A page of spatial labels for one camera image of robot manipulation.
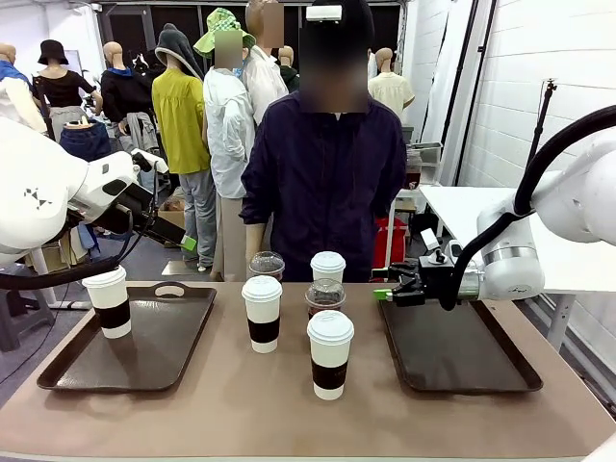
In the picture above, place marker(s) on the metal tray pan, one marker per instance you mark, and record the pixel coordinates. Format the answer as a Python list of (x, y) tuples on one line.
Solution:
[(426, 146)]

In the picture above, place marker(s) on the mannequin in black jacket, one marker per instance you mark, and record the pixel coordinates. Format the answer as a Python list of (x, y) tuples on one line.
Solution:
[(122, 96)]

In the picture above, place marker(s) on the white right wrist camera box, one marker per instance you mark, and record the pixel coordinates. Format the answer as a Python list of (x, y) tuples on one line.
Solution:
[(428, 239)]

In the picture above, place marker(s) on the mannequin in white shirt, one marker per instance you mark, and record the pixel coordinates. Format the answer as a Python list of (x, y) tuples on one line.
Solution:
[(228, 144)]

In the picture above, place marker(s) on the grey hooded hat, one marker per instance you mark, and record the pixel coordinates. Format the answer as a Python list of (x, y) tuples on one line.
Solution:
[(175, 45)]

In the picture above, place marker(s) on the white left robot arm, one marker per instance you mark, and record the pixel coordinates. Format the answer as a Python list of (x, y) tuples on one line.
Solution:
[(33, 192)]

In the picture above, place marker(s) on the cardboard box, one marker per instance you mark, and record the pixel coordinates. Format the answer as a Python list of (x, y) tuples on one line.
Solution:
[(171, 214)]

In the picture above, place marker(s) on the red bag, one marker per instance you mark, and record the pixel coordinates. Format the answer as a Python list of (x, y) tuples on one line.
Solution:
[(390, 243)]

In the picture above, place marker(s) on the person in navy jacket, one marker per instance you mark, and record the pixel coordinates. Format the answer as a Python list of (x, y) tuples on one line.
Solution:
[(327, 192)]

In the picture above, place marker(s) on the green checked sun hat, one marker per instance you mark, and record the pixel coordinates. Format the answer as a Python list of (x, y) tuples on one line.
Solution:
[(219, 29)]

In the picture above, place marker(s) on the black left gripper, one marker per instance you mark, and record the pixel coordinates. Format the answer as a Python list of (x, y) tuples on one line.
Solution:
[(135, 207)]

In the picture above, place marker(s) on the grey plastic stool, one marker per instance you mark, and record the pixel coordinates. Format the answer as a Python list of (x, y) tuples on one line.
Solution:
[(21, 315)]

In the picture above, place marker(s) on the blue jeans torso form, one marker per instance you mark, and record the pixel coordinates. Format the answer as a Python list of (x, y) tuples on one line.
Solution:
[(84, 142)]

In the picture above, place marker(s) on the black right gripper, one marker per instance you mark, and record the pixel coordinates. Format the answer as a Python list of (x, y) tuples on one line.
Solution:
[(435, 279)]

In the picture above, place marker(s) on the clear plastic iced tea cup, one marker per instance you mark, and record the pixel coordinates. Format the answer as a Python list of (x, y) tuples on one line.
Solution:
[(325, 294), (266, 264)]

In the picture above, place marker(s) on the mannequin in blue white top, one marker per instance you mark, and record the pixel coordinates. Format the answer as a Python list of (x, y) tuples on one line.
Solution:
[(14, 96)]

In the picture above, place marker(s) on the mannequin in dark green top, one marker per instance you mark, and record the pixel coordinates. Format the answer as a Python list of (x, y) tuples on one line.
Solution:
[(288, 69)]

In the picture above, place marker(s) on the mannequin in cream shirt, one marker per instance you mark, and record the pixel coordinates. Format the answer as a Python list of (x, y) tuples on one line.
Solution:
[(390, 91)]

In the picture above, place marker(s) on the white side table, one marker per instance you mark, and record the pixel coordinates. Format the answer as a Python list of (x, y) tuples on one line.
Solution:
[(481, 216)]

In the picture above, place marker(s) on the dark brown serving tray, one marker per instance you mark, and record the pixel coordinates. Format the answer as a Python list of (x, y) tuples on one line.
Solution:
[(163, 346), (457, 351)]

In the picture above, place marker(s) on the mannequin in yellow top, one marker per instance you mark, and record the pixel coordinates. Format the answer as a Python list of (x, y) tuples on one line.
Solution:
[(180, 125)]

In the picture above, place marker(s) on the tall mannequin in white jacket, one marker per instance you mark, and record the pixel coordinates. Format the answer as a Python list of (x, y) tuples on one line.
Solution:
[(262, 77)]

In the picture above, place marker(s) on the white paper cup black sleeve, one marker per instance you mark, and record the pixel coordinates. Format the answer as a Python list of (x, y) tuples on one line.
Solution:
[(108, 291), (330, 344), (328, 267), (262, 305)]

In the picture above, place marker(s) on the black bucket hat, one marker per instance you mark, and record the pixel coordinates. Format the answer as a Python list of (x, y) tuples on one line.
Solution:
[(52, 52)]

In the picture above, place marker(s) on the glass jar of dark liquid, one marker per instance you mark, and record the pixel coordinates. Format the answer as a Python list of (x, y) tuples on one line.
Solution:
[(414, 175)]

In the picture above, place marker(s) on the black camera tripod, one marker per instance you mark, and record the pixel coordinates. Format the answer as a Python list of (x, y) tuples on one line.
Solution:
[(543, 120)]

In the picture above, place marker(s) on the mannequin in black top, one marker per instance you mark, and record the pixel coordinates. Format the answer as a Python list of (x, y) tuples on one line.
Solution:
[(62, 89)]

